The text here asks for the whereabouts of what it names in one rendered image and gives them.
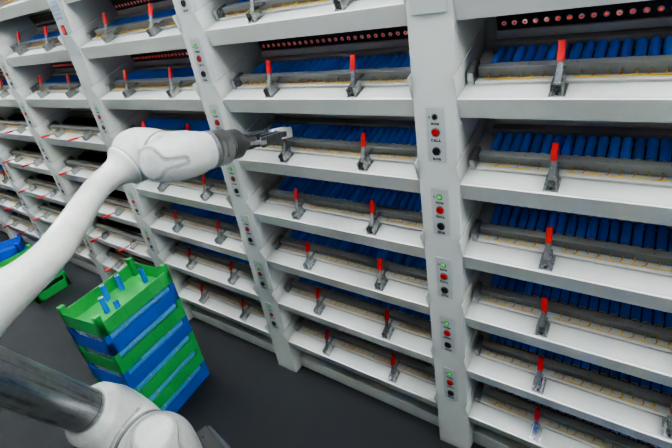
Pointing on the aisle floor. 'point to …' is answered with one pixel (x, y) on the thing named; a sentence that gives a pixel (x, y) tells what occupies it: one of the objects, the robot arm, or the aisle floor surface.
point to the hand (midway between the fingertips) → (280, 133)
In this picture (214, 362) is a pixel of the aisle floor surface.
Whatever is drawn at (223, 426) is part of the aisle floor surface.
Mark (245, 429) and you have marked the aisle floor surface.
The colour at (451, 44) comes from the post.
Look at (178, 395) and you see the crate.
